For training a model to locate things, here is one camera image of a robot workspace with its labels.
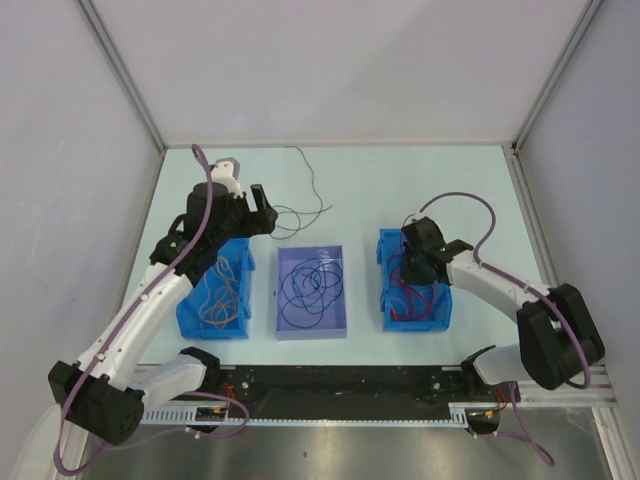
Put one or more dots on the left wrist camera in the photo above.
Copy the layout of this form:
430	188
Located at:
225	172

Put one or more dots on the slotted cable duct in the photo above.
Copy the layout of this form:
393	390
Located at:
456	415

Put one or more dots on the left blue bin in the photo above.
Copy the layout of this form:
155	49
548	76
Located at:
218	308

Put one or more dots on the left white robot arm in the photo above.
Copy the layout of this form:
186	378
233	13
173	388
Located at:
99	392

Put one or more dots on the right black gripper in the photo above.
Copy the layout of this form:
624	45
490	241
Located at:
406	275

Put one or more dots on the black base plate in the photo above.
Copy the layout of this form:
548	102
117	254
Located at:
350	392

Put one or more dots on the blue bin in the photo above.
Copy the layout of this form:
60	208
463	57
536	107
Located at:
409	308
218	308

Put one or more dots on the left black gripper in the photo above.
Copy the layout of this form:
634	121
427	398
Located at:
255	222

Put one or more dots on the right blue bin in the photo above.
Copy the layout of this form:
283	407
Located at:
409	308

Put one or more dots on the middle purple tray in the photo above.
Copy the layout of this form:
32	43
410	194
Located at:
310	293

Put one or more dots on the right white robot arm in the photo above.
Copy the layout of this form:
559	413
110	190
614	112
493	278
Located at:
558	340

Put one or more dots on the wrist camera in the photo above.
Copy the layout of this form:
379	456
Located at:
416	218
225	172

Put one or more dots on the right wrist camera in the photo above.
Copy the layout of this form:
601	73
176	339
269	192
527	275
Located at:
416	218

